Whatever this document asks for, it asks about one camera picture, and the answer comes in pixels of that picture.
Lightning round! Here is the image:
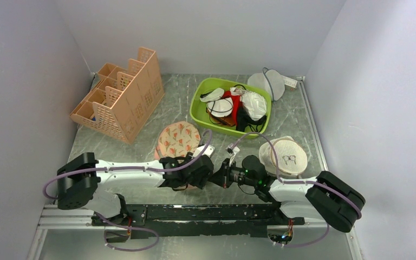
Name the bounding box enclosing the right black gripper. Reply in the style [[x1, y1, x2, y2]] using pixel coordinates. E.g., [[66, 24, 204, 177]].
[[208, 158, 257, 189]]

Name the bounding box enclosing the floral mesh laundry bag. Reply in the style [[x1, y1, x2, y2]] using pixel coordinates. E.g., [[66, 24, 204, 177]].
[[154, 121, 200, 160]]

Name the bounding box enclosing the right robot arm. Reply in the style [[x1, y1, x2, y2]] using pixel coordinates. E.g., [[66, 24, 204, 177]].
[[208, 155, 366, 233]]

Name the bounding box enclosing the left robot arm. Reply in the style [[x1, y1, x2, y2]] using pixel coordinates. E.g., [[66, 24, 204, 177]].
[[57, 152, 214, 225]]

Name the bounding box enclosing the black bra in bin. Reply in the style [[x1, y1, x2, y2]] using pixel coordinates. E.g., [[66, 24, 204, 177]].
[[236, 107, 268, 133]]

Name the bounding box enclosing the white crumpled bra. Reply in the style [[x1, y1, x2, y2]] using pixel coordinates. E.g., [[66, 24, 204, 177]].
[[230, 87, 267, 121]]

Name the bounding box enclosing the white bra black trim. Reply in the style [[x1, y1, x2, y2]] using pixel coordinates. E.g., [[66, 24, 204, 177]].
[[199, 88, 233, 126]]

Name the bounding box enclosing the red bra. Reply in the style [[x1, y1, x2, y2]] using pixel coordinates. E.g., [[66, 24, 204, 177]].
[[222, 90, 242, 125]]

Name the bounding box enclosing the white round laundry bag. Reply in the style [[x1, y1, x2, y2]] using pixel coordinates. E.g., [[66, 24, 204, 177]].
[[247, 67, 285, 101]]

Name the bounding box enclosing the green plastic bin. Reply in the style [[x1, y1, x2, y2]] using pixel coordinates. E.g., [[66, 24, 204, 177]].
[[190, 77, 272, 138]]

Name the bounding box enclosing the small white label box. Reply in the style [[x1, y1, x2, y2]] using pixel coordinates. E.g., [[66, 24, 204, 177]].
[[282, 76, 298, 89]]

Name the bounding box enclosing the peach plastic file organizer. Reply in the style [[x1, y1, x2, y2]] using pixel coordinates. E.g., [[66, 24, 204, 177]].
[[70, 47, 165, 144]]

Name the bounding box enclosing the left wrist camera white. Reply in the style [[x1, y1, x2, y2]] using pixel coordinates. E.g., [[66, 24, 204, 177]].
[[193, 145, 215, 158]]

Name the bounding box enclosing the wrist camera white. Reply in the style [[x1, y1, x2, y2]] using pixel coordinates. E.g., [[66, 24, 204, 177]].
[[193, 145, 215, 158], [226, 144, 240, 163]]

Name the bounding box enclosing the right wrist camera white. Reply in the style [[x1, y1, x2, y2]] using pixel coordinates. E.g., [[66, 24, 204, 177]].
[[226, 144, 240, 163]]

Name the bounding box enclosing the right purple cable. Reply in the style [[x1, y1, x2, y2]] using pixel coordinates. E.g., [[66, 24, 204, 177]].
[[229, 132, 362, 219]]

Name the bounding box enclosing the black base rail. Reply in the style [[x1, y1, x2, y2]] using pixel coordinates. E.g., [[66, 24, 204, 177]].
[[109, 204, 304, 238]]

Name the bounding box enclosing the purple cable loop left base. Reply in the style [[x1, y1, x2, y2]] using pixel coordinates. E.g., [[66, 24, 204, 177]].
[[93, 213, 160, 252]]

